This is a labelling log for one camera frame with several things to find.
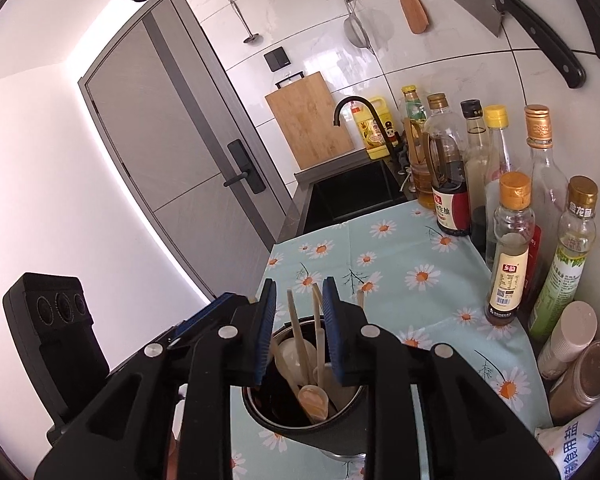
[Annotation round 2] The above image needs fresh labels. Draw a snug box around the pale bamboo chopstick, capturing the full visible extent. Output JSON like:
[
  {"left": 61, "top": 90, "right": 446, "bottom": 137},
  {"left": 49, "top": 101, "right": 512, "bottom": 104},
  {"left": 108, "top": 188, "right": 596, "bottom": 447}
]
[{"left": 355, "top": 288, "right": 365, "bottom": 309}]

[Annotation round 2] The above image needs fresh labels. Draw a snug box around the beige printed plastic spoon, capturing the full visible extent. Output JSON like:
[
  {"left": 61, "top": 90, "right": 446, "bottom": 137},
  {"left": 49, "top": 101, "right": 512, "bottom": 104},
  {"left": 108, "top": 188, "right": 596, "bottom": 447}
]
[{"left": 298, "top": 385, "right": 329, "bottom": 424}]

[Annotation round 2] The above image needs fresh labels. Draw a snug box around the kitchen cleaver knife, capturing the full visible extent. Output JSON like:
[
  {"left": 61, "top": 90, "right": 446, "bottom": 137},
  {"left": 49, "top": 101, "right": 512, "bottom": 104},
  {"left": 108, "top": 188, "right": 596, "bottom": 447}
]
[{"left": 454, "top": 0, "right": 586, "bottom": 89}]

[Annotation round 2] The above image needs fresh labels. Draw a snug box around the black utensil holder cup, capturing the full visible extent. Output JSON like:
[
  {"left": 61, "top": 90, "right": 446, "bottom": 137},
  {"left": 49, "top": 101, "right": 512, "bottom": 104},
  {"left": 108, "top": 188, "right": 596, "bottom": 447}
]
[{"left": 242, "top": 315, "right": 367, "bottom": 457}]

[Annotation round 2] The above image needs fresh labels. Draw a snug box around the black sink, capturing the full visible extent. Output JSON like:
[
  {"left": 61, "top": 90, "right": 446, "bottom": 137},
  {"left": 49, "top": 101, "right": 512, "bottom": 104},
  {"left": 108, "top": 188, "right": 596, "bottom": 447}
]
[{"left": 294, "top": 159, "right": 415, "bottom": 235}]

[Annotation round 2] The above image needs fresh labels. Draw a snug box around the black faucet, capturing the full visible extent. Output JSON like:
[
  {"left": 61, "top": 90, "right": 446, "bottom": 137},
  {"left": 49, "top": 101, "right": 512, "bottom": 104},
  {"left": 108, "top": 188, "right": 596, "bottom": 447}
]
[{"left": 334, "top": 96, "right": 403, "bottom": 164}]

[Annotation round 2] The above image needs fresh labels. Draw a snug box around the yellow oil jug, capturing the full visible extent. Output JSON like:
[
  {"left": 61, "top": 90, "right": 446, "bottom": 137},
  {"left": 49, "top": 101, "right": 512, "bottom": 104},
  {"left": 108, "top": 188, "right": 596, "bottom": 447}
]
[{"left": 350, "top": 96, "right": 399, "bottom": 159}]

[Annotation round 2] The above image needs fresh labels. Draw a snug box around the grey door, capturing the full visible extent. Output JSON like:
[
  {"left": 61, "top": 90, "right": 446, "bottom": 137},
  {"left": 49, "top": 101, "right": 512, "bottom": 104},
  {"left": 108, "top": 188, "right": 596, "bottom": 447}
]
[{"left": 79, "top": 0, "right": 292, "bottom": 298}]

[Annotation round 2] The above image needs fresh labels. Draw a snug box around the dark vinegar bottle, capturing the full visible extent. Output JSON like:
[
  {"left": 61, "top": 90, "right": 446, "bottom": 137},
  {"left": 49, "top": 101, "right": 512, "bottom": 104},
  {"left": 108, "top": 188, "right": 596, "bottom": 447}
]
[{"left": 424, "top": 92, "right": 471, "bottom": 236}]

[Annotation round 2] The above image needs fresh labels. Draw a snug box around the soy sauce bottle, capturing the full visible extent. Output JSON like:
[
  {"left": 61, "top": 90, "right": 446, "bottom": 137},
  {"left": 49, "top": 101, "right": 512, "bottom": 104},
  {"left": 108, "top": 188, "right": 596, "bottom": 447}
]
[{"left": 484, "top": 171, "right": 535, "bottom": 326}]

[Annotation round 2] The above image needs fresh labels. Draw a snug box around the wooden cutting board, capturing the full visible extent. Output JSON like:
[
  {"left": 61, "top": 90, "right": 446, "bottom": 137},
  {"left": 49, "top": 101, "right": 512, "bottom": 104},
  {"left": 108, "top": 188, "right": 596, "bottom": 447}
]
[{"left": 265, "top": 72, "right": 354, "bottom": 170}]

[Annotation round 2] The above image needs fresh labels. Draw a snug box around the green label oil bottle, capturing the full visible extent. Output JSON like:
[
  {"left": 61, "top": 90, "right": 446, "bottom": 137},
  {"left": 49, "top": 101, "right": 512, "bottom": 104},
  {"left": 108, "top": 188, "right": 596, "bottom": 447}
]
[{"left": 528, "top": 176, "right": 598, "bottom": 342}]

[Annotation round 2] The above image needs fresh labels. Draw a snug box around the gold cap clear bottle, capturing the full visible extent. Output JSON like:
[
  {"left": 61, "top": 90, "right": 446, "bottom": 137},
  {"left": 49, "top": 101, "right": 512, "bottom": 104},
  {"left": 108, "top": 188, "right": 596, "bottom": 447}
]
[{"left": 520, "top": 104, "right": 568, "bottom": 312}]

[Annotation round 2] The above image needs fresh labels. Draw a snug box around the white cap spice jar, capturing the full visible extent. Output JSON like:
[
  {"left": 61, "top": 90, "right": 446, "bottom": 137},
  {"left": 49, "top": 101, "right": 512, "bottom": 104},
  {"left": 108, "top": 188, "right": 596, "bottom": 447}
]
[{"left": 538, "top": 300, "right": 597, "bottom": 380}]

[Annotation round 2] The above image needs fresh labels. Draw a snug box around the yellow cap clear bottle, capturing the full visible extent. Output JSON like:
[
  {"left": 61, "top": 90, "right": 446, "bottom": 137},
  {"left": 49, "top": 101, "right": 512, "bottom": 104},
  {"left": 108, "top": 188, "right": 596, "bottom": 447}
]
[{"left": 483, "top": 104, "right": 514, "bottom": 269}]

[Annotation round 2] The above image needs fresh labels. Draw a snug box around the brown spice jar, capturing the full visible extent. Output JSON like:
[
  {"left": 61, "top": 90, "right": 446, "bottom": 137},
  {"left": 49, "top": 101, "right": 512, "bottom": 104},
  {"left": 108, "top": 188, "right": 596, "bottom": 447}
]
[{"left": 548, "top": 340, "right": 600, "bottom": 424}]

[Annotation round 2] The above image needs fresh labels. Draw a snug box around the blue white salt bag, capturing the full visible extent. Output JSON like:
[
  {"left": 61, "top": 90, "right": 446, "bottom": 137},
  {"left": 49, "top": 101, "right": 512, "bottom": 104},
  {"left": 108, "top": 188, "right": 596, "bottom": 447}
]
[{"left": 534, "top": 400, "right": 600, "bottom": 479}]

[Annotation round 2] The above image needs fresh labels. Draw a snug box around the metal mesh strainer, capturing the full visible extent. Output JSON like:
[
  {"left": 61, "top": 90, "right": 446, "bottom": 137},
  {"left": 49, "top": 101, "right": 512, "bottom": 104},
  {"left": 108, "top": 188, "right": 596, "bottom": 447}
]
[{"left": 343, "top": 0, "right": 373, "bottom": 51}]

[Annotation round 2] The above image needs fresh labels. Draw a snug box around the wooden spatula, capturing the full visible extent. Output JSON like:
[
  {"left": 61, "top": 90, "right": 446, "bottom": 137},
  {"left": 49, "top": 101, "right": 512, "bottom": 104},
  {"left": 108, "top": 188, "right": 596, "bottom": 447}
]
[{"left": 400, "top": 0, "right": 429, "bottom": 35}]

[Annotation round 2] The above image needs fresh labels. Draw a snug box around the black door handle lock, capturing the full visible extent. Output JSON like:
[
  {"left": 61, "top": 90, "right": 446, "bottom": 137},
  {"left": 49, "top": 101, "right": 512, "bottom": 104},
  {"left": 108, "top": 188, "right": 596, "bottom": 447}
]
[{"left": 223, "top": 139, "right": 266, "bottom": 194}]

